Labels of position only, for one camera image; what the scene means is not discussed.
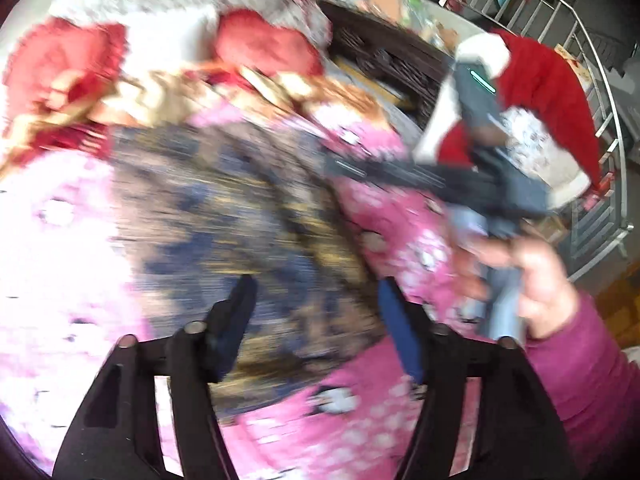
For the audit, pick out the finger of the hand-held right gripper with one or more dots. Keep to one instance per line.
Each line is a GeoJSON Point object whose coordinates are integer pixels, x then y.
{"type": "Point", "coordinates": [390, 172]}

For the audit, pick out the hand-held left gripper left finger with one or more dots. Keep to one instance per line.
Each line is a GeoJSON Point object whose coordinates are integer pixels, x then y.
{"type": "Point", "coordinates": [230, 330]}

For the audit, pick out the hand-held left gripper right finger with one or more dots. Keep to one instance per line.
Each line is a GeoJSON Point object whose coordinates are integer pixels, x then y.
{"type": "Point", "coordinates": [400, 330]}

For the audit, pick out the dark brown blue patterned garment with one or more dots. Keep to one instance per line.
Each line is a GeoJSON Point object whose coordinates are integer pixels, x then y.
{"type": "Point", "coordinates": [225, 220]}

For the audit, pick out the person's right forearm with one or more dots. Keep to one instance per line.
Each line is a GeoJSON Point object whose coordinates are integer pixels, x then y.
{"type": "Point", "coordinates": [590, 385]}

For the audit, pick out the person's right hand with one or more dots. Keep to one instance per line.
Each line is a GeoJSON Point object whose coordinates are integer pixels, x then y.
{"type": "Point", "coordinates": [545, 285]}

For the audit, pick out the pink penguin print blanket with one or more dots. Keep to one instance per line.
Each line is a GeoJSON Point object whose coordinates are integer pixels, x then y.
{"type": "Point", "coordinates": [390, 220]}

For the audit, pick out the white floral cloth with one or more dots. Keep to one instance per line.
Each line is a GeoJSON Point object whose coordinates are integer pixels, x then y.
{"type": "Point", "coordinates": [535, 145]}

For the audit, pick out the yellow board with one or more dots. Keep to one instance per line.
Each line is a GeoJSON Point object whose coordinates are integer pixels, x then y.
{"type": "Point", "coordinates": [395, 96]}

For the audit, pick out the red white plush garment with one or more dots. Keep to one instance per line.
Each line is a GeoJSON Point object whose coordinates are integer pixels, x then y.
{"type": "Point", "coordinates": [545, 80]}

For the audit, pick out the floral pillow with red trim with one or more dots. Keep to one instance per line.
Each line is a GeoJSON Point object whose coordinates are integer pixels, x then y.
{"type": "Point", "coordinates": [305, 15]}

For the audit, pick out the red embroidered cushion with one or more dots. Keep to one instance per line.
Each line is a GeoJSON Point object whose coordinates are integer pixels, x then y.
{"type": "Point", "coordinates": [265, 42]}

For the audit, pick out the golden satin quilt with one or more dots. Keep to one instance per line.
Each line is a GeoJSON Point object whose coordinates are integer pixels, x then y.
{"type": "Point", "coordinates": [165, 95]}

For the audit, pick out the white pillow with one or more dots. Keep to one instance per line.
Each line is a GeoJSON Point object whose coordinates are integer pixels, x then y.
{"type": "Point", "coordinates": [170, 30]}

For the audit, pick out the red frilled cushion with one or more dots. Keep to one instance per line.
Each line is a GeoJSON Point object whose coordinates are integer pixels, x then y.
{"type": "Point", "coordinates": [45, 65]}

